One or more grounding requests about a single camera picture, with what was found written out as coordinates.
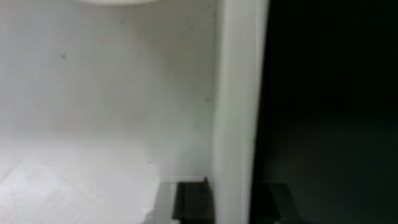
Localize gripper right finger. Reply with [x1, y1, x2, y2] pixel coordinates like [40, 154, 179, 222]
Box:
[252, 183, 300, 224]

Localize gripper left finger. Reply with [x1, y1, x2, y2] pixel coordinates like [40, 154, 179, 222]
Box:
[172, 180, 215, 224]

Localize white square tabletop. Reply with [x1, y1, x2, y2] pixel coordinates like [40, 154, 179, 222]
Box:
[0, 0, 270, 224]

